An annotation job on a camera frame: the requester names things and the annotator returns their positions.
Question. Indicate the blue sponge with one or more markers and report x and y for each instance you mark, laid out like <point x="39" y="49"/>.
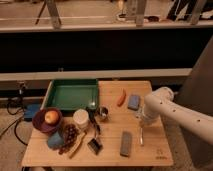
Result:
<point x="134" y="102"/>

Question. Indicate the wooden handled brush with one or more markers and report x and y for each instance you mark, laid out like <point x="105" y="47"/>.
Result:
<point x="77" y="144"/>

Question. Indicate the green plastic tray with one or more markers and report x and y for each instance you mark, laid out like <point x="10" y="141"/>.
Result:
<point x="72" y="94"/>

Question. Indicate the white plastic cup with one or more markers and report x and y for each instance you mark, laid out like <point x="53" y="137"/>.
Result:
<point x="81" y="118"/>

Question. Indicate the silver metal fork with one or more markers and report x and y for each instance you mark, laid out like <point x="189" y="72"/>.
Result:
<point x="141" y="136"/>

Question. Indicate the wooden cutting board table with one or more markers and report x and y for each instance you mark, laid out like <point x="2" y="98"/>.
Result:
<point x="155" y="152"/>

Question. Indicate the bunch of dark grapes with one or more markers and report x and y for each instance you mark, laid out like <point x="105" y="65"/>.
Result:
<point x="70" y="134"/>

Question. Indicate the orange carrot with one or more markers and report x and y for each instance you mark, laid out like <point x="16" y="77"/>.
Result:
<point x="121" y="99"/>

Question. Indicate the grey rectangular sharpening block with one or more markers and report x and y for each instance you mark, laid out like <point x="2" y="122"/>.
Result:
<point x="126" y="142"/>

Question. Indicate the dark red bowl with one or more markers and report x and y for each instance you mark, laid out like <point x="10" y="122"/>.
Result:
<point x="40" y="124"/>

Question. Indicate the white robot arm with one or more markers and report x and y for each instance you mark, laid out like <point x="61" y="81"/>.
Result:
<point x="160" y="102"/>

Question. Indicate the black spatula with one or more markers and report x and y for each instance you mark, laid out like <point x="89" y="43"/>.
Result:
<point x="94" y="144"/>

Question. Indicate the blue box on floor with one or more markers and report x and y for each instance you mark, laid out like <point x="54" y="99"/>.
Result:
<point x="30" y="111"/>

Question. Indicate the red yellow apple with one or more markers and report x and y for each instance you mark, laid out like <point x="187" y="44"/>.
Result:
<point x="51" y="117"/>

